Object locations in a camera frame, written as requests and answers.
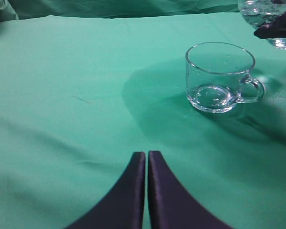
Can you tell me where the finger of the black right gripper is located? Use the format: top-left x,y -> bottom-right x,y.
254,12 -> 286,39

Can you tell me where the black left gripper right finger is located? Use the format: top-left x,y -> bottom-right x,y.
147,151 -> 230,229

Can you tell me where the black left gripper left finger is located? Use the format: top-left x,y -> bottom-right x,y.
67,152 -> 145,229

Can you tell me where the clear plastic water bottle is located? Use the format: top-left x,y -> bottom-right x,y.
238,0 -> 286,50

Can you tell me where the clear glass mug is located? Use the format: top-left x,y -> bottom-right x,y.
185,42 -> 266,114

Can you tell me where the green table cloth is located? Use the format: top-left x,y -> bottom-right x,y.
0,13 -> 286,229

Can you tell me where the green backdrop cloth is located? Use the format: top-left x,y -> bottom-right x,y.
0,0 -> 239,22

